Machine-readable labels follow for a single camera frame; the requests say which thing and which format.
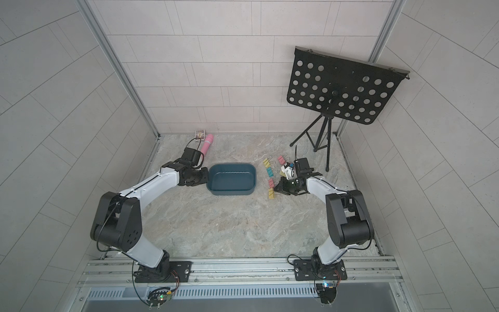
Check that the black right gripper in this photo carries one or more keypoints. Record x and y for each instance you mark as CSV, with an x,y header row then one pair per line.
x,y
284,188

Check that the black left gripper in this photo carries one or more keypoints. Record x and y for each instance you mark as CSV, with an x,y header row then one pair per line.
x,y
204,170

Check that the teal binder clip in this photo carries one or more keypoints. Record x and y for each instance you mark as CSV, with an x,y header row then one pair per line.
x,y
270,172

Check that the teal plastic storage box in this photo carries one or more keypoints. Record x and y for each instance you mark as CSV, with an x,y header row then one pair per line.
x,y
232,179

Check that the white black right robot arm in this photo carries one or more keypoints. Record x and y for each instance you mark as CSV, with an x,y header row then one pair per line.
x,y
348,221

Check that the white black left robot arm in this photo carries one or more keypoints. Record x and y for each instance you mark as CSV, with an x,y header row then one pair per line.
x,y
118,220

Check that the small yellow binder clip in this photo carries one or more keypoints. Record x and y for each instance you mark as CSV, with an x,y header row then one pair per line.
x,y
271,193

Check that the small card box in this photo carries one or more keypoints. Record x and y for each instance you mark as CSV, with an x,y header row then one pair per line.
x,y
200,134

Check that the pink toy microphone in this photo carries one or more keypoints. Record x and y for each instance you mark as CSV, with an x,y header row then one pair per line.
x,y
207,143

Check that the right circuit board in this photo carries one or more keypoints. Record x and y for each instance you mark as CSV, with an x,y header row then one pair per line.
x,y
326,293

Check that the circuit board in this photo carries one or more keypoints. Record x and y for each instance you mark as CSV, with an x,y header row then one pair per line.
x,y
158,297
326,293

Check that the black music stand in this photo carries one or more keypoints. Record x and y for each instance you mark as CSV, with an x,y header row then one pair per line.
x,y
340,87

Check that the left circuit board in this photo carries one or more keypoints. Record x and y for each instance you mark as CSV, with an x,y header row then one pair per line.
x,y
158,297

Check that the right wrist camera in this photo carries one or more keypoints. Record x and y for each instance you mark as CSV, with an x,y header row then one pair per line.
x,y
288,171

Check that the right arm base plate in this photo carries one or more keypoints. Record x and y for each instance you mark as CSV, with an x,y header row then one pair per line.
x,y
313,269

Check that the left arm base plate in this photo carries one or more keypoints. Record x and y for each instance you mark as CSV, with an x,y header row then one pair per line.
x,y
174,271

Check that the aluminium mounting rail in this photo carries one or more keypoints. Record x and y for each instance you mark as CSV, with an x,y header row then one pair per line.
x,y
206,271

